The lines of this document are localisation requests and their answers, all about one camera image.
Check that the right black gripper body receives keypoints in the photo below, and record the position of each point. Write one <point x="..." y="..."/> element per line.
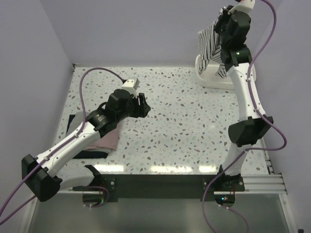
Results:
<point x="221" y="24"/>

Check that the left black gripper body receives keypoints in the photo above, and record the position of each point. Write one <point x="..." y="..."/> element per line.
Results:
<point x="132" y="109"/>

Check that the black white striped tank top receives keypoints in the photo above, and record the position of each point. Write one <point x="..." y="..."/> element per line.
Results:
<point x="209" y="49"/>

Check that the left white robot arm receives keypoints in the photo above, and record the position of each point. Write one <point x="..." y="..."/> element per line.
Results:
<point x="40" y="172"/>

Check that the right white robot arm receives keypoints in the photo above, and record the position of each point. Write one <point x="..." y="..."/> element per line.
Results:
<point x="251" y="127"/>

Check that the grey folded tank top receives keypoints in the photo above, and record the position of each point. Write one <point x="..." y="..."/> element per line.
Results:
<point x="75" y="119"/>

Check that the navy folded tank top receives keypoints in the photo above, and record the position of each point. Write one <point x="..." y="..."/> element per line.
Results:
<point x="85" y="154"/>

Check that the white plastic basket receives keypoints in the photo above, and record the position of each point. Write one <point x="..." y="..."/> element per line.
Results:
<point x="209" y="78"/>

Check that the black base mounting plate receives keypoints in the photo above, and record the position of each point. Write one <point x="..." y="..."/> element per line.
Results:
<point x="159" y="186"/>

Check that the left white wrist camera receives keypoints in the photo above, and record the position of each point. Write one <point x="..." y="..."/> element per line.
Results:
<point x="131" y="86"/>

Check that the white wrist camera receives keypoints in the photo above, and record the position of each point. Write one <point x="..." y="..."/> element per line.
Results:
<point x="131" y="86"/>
<point x="245" y="6"/>

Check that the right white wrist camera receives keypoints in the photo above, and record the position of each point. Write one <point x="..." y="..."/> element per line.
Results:
<point x="245" y="6"/>

